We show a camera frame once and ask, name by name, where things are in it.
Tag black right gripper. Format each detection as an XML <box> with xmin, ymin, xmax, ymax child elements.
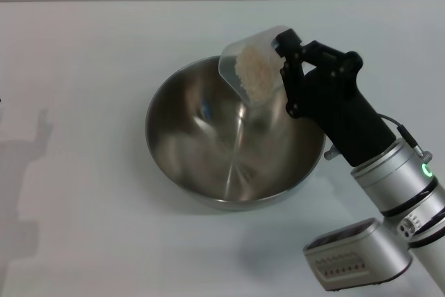
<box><xmin>272</xmin><ymin>29</ymin><xmax>398</xmax><ymax>168</ymax></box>

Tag white rice grains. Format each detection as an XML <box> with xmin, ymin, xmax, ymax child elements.
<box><xmin>235</xmin><ymin>45</ymin><xmax>276</xmax><ymax>101</ymax></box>

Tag clear plastic measuring cup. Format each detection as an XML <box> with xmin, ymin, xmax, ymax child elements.
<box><xmin>218</xmin><ymin>24</ymin><xmax>304</xmax><ymax>108</ymax></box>

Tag stainless steel mixing bowl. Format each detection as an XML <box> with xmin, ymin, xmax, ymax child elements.
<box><xmin>145</xmin><ymin>55</ymin><xmax>327</xmax><ymax>211</ymax></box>

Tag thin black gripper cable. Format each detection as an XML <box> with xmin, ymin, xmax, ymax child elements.
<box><xmin>377</xmin><ymin>113</ymin><xmax>434</xmax><ymax>161</ymax></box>

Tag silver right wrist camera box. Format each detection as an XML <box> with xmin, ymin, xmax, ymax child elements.
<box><xmin>302</xmin><ymin>217</ymin><xmax>415</xmax><ymax>293</ymax></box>

